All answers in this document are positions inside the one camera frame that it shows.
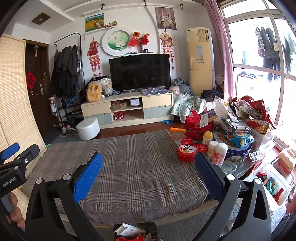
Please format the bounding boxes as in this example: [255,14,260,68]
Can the white pink lotion bottle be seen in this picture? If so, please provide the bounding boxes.
[211,143,228,166]

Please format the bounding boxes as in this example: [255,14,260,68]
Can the red heart-shaped tin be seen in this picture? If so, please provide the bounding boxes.
[177,144,199,162]

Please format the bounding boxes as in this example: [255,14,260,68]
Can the cream TV cabinet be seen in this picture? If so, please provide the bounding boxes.
[81,91,174,129]

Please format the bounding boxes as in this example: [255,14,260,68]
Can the small white bottle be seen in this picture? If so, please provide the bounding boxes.
[207,141,218,160]

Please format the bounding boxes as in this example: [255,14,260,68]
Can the yellow cap bottle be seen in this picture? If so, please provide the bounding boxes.
[202,131,213,146]

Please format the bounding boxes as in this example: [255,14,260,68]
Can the pink curtain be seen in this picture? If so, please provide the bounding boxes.
[203,0,233,99]

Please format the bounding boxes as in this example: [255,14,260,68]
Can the beige standing air conditioner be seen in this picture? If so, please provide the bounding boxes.
[186,27,215,95]

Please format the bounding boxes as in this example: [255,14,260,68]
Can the bamboo blind screen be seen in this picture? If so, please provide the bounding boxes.
[0,33,47,214]

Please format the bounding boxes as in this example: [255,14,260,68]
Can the round wall picture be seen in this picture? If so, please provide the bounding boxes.
[101,27,133,57]

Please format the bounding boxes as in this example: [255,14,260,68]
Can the dark wooden door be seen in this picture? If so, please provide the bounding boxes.
[25,40,55,137]

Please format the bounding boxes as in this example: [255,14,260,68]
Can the yellow plush backpack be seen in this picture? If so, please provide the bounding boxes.
[86,83,102,102]

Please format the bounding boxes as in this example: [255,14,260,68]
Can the red snack bag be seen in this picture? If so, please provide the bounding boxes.
[115,235,145,241]

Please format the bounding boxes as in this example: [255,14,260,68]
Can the blue cookie tin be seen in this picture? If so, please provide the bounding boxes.
[214,131,252,163]

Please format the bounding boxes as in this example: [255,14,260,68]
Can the person left hand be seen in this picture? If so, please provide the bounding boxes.
[10,192,25,229]

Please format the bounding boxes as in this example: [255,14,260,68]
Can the white round stool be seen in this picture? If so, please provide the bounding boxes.
[76,118,100,141]

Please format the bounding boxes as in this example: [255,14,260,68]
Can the dark coats on rack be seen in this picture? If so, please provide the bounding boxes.
[50,45,85,98]

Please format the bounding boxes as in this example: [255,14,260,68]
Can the white barcode box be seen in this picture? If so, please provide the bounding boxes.
[114,223,146,237]

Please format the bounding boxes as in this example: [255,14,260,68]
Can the floral blanket pile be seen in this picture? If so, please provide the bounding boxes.
[171,93,207,123]

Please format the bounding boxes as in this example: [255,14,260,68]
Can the grey plaid tablecloth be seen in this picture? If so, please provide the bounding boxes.
[22,130,208,224]

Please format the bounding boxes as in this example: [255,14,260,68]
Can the black flat television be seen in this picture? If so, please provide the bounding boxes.
[109,53,171,91]

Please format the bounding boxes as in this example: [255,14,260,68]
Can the blue chips bag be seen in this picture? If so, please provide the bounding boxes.
[225,133,255,148]

